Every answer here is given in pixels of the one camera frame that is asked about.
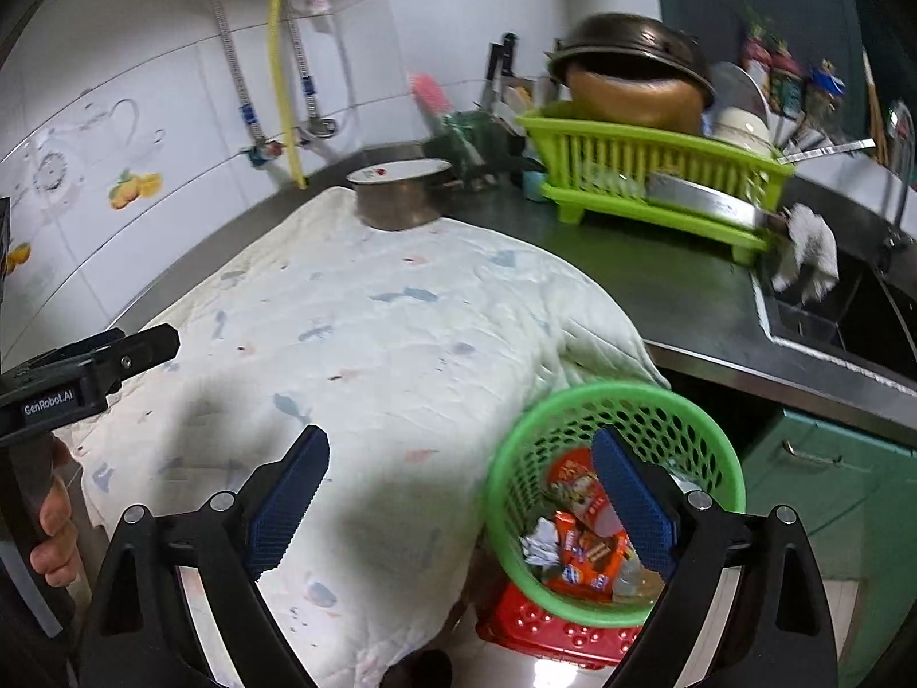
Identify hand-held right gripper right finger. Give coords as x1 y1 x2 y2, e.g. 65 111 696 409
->
591 426 839 688

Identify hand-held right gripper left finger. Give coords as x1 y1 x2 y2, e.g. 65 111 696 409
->
75 424 332 688

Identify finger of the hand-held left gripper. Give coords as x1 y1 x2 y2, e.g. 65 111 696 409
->
82 323 181 397
14 328 128 374

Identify red instant noodle cup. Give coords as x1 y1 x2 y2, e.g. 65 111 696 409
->
548 448 624 538

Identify orange snack packet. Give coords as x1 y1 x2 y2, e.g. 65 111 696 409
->
551 512 638 596

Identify white paper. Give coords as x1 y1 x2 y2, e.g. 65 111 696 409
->
519 516 563 567

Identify green plastic basket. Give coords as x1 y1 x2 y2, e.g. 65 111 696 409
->
483 381 747 626

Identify person's left hand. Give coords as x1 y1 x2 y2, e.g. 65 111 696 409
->
29 436 82 592

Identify red plastic stool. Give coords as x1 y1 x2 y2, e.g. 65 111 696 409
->
475 577 646 667

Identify green cabinet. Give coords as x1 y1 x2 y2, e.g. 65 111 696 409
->
741 408 917 688

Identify quilted cream blanket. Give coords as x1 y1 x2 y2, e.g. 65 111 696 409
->
53 186 671 688

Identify metal water valve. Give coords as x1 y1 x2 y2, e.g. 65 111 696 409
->
240 118 338 169

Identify steel sink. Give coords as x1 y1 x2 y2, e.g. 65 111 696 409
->
752 251 917 388

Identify metal cooking pot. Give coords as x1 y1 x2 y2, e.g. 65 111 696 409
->
346 158 460 232

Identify white dish cloth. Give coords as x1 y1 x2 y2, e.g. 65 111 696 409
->
770 204 839 302

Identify green plastic dish rack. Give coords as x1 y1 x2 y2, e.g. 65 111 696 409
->
516 101 798 266

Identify white bowl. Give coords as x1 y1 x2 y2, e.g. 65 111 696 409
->
712 106 775 155

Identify green utensil holder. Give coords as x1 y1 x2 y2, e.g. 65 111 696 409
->
444 109 506 174

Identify metal ladle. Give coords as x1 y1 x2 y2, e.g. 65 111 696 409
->
777 139 879 162

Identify brown clay pot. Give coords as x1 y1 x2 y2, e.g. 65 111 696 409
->
569 61 707 136

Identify white plate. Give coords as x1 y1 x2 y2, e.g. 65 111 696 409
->
709 61 771 130

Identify metal faucet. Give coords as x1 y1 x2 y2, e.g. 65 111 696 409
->
884 100 917 252

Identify row of seasoning jars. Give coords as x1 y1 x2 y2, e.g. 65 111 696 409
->
741 14 861 123

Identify dark metal wok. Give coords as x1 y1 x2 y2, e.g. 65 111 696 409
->
546 12 718 112

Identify orange fruit wall sticker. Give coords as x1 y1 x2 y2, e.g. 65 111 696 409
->
107 168 164 210

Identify braided metal hose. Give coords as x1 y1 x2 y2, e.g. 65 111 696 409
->
283 0 338 137
204 0 269 151

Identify yellow gas hose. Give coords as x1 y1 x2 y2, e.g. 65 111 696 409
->
267 0 309 191

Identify black handled knife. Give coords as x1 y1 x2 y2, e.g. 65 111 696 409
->
487 32 518 112

